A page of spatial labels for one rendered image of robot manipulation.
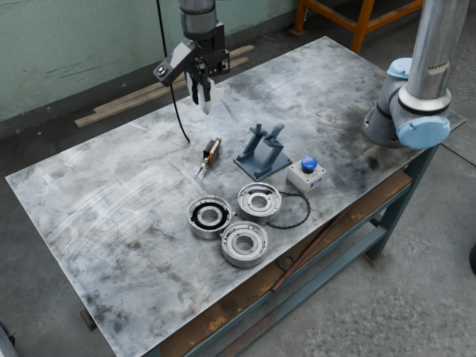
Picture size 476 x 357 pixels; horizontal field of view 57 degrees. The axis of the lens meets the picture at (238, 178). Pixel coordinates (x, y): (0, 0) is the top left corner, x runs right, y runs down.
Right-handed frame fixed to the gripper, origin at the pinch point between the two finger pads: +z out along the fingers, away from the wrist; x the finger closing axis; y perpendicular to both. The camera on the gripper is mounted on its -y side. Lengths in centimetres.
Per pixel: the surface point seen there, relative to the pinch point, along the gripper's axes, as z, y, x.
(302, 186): 17.2, 14.5, -23.8
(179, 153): 16.8, -5.1, 5.0
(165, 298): 17.7, -28.5, -30.9
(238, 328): 98, -1, -14
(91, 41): 52, 13, 143
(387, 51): 102, 202, 95
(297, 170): 14.8, 15.5, -20.3
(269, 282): 44, 1, -29
